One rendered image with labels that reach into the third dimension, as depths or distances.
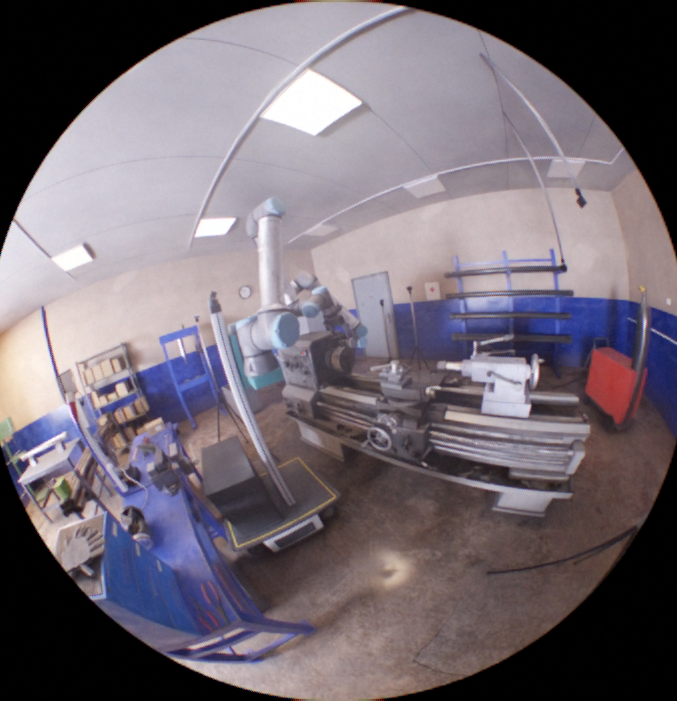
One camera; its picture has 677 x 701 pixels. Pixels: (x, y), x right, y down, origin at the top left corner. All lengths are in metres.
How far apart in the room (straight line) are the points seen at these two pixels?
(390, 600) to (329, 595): 0.39
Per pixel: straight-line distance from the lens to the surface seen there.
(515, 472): 1.66
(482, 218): 4.56
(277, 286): 0.90
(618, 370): 3.16
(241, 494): 1.37
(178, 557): 1.17
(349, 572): 1.73
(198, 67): 1.88
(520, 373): 1.43
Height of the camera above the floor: 1.66
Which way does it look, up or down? 14 degrees down
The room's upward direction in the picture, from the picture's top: 11 degrees counter-clockwise
